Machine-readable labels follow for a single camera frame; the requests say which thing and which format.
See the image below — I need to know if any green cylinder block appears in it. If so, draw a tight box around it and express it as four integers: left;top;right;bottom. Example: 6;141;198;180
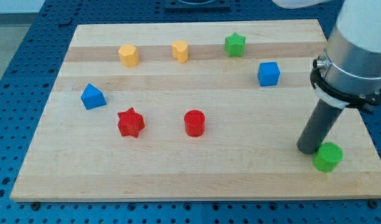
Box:
313;142;344;172

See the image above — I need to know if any blue cube block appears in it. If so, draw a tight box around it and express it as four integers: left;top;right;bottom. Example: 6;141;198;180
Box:
257;62;280;86

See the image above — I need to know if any red star block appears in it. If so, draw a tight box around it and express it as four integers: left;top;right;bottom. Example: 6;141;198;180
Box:
118;108;145;138

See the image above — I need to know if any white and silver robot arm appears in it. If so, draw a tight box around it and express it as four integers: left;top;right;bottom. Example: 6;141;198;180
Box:
296;0;381;154

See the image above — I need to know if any yellow hexagon block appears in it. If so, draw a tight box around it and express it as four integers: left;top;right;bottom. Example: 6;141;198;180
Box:
118;44;139;67

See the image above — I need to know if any green star block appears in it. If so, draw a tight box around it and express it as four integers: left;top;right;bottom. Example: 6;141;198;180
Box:
224;32;246;57

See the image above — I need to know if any blue triangular prism block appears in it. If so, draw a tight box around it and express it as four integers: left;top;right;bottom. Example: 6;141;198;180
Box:
81;83;106;110

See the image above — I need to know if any black wrist flange ring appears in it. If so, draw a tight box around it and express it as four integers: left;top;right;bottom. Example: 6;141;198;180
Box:
310;68;381;113

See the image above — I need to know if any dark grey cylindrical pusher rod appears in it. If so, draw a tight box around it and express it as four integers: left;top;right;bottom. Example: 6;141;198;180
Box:
296;100;343;155

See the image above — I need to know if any red cylinder block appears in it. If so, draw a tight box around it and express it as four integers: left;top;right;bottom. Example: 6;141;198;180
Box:
184;110;205;137

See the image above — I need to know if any light wooden board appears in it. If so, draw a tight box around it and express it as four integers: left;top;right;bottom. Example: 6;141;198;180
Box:
11;20;381;202

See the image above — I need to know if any yellow heart block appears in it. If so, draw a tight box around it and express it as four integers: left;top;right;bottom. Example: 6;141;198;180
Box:
172;40;189;63

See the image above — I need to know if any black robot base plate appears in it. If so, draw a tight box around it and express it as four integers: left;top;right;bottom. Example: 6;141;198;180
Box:
164;0;231;11

